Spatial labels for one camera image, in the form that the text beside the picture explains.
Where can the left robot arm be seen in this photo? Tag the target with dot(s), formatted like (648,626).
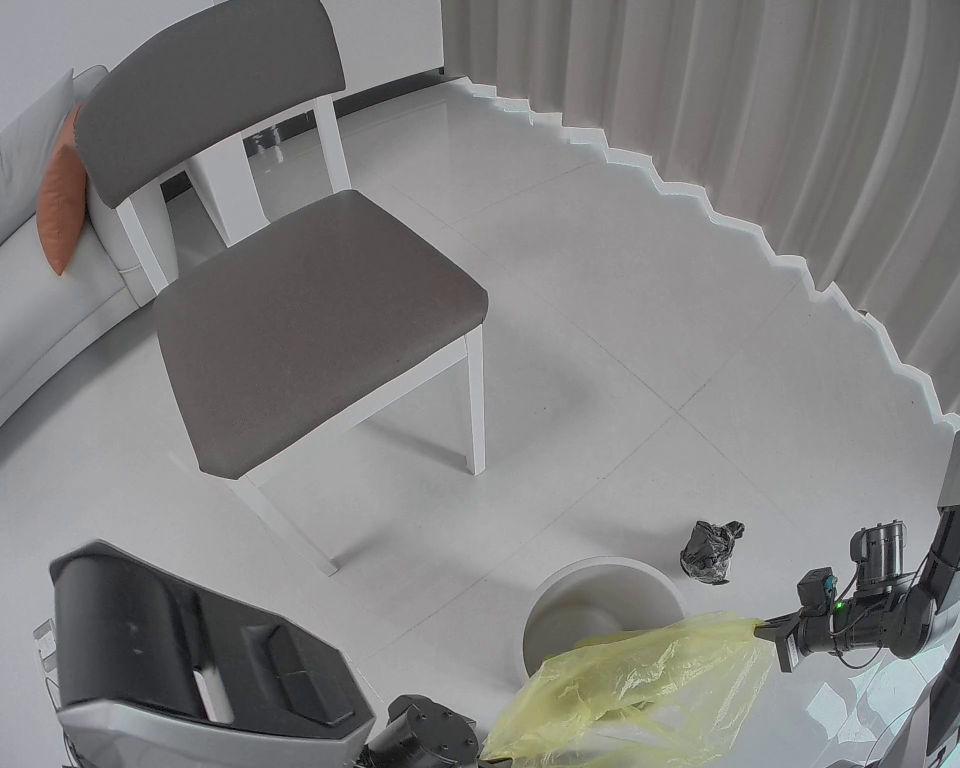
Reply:
(187,645)

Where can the white sofa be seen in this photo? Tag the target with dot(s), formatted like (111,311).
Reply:
(45,330)

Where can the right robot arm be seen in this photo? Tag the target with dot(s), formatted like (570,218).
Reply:
(915,615)

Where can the black plastic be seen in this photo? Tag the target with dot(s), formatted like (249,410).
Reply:
(705,555)

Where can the white trash bin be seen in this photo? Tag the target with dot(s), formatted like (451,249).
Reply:
(600,592)

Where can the yellow plastic bag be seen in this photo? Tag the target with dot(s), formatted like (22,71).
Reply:
(637,697)

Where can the orange pillow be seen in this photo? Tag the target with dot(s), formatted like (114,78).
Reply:
(64,202)

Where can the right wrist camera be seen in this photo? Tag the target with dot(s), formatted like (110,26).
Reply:
(814,589)

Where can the grey cushioned white chair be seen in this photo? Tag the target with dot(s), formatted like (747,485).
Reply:
(315,352)

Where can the pale beige curtain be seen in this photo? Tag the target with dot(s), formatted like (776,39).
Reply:
(750,112)

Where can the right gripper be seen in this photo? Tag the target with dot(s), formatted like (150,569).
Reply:
(817,637)

